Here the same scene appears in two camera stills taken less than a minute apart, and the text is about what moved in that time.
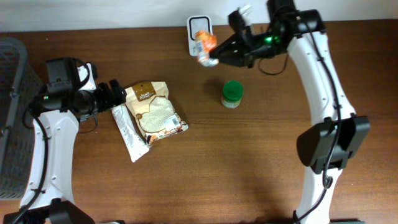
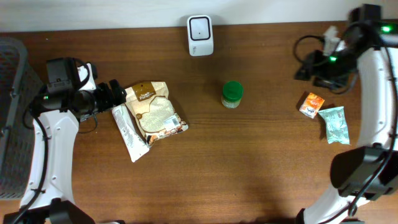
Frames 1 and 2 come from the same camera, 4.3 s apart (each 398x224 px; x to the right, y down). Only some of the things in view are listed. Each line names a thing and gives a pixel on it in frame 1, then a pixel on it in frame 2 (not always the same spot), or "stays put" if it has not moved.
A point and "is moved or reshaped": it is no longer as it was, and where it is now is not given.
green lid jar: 232,92 stays put
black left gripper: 109,96 stays put
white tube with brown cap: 132,137 stays put
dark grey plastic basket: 19,86 stays put
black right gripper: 245,48 to 313,66
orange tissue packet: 206,41 is moved or reshaped
